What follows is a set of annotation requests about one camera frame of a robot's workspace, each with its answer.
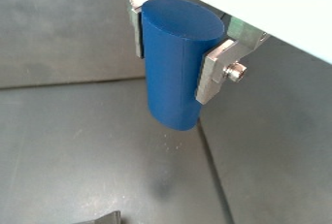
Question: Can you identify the blue oval cylinder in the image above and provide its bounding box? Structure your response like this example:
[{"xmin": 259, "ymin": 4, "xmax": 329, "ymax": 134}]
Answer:
[{"xmin": 143, "ymin": 0, "xmax": 226, "ymax": 131}]

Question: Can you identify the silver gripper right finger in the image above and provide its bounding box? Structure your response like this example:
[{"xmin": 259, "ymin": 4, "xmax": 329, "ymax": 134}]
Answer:
[{"xmin": 196, "ymin": 16, "xmax": 271, "ymax": 105}]

